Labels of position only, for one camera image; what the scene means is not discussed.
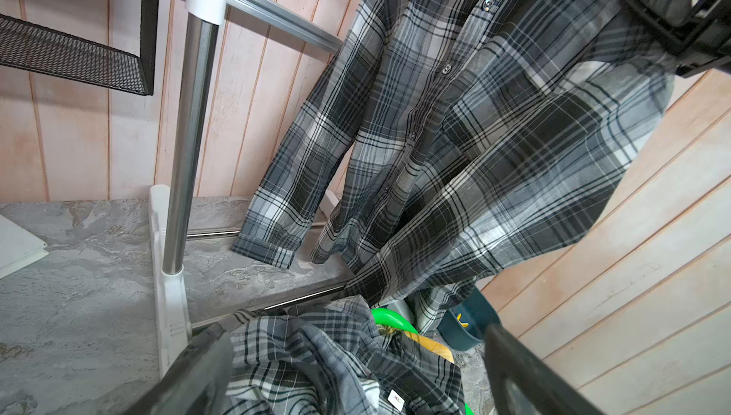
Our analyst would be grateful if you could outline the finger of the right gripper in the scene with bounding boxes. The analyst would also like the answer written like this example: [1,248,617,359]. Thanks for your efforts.
[621,0,730,78]

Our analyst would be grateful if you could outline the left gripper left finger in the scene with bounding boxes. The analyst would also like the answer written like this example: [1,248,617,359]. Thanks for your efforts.
[124,324,233,415]

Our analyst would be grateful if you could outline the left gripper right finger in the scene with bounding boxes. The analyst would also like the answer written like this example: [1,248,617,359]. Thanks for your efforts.
[484,324,601,415]

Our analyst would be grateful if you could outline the yellow plaid shirt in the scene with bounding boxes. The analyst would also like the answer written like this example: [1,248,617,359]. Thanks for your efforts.
[377,325,455,364]

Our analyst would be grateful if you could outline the grey plaid shirt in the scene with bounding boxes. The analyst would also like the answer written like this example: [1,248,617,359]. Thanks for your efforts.
[222,296,466,414]
[232,0,675,333]

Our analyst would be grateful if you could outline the dark teal tray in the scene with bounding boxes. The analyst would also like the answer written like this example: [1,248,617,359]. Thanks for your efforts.
[438,287,501,351]

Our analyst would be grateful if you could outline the green plastic basket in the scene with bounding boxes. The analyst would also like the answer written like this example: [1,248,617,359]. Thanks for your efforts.
[371,308,418,334]

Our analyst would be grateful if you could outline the black mesh shelf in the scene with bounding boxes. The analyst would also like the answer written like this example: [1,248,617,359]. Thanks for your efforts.
[1,0,159,96]

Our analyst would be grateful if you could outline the metal clothes rack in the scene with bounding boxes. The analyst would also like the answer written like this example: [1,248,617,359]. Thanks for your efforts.
[148,0,342,375]

